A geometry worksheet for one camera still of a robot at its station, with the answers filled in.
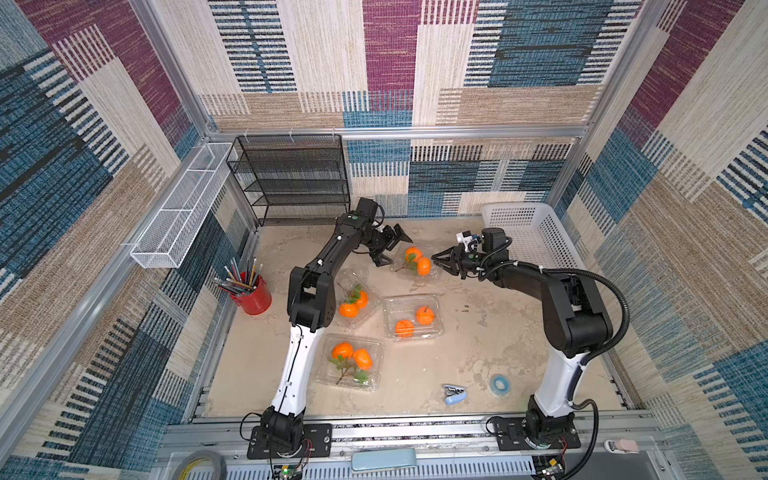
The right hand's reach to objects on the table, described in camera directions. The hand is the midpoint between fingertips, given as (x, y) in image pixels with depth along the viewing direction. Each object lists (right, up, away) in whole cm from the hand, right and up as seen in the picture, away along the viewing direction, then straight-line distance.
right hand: (436, 261), depth 93 cm
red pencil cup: (-56, -10, -2) cm, 57 cm away
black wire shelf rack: (-49, +29, +15) cm, 58 cm away
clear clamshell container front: (-25, -27, -11) cm, 38 cm away
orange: (-4, -16, -2) cm, 17 cm away
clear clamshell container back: (-6, -7, +8) cm, 12 cm away
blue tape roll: (+15, -33, -12) cm, 38 cm away
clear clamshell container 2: (-7, -17, -1) cm, 19 cm away
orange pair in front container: (-22, -25, -12) cm, 36 cm away
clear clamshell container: (-25, -11, +1) cm, 27 cm away
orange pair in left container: (-26, -14, -4) cm, 30 cm away
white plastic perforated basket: (+41, +9, +21) cm, 47 cm away
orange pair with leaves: (-7, 0, +6) cm, 9 cm away
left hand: (-8, +4, +5) cm, 10 cm away
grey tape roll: (-61, -45, -24) cm, 79 cm away
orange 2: (-10, -19, -5) cm, 22 cm away
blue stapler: (+3, -34, -14) cm, 37 cm away
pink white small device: (+38, -41, -24) cm, 61 cm away
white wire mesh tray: (-67, +6, -22) cm, 70 cm away
